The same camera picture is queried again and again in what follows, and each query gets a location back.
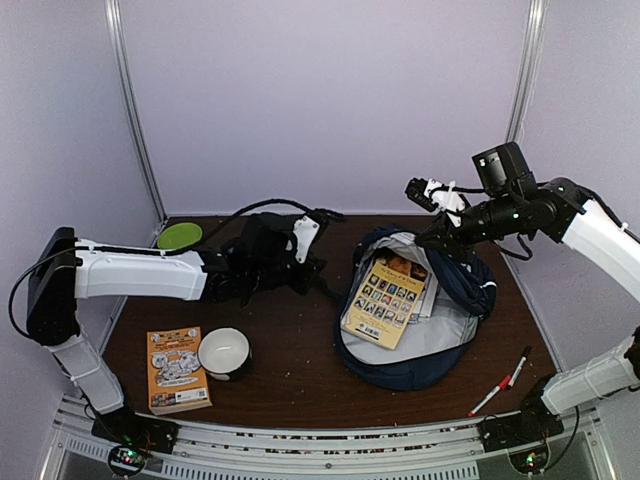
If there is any white black bowl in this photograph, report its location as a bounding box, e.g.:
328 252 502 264
198 327 253 381

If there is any dog picture book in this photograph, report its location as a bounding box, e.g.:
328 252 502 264
376 255 429 281

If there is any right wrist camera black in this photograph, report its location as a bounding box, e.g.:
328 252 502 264
471 141 537 198

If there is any left aluminium corner post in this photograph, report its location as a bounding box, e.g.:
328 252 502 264
104 0 168 222

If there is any black white marker pen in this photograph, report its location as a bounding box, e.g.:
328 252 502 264
507 346 532 389

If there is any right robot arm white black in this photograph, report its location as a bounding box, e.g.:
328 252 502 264
405 142 639 442

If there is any navy blue student backpack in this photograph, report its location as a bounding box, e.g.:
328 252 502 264
334 226 497 391

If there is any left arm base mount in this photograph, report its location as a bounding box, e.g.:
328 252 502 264
91 413 179 478

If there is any green plate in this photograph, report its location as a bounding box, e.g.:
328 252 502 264
156 222 203 250

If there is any aluminium corner post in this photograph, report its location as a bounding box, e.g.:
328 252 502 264
505 0 548 142
104 0 168 222

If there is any aluminium front rail frame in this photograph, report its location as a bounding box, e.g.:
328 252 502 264
39 392 616 480

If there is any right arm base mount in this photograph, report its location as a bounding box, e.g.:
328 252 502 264
477 375 564 476

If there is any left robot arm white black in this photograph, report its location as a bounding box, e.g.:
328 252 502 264
16 198 344 444

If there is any white booklet with barcode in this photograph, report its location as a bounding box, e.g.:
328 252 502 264
409 278 439 325

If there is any right aluminium corner post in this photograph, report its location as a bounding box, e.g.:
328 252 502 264
505 0 548 142

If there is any yellow picture-grid book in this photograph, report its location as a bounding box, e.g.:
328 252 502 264
340 259 437 350

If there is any red white marker pen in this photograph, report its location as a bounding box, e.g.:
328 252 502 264
467 375 511 417

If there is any orange cartoon paperback book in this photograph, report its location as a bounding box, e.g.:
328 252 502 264
147 327 212 416

